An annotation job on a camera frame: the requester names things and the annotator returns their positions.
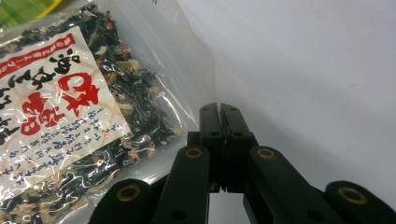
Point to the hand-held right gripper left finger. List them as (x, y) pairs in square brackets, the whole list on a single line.
[(211, 133)]

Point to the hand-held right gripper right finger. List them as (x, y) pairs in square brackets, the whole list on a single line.
[(238, 133)]

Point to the clear dried seaweed packet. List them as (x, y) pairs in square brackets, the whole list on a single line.
[(93, 102)]

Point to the yellow green spout pouch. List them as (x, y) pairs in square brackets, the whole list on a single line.
[(21, 11)]

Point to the white table mat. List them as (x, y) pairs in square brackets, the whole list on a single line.
[(311, 77)]

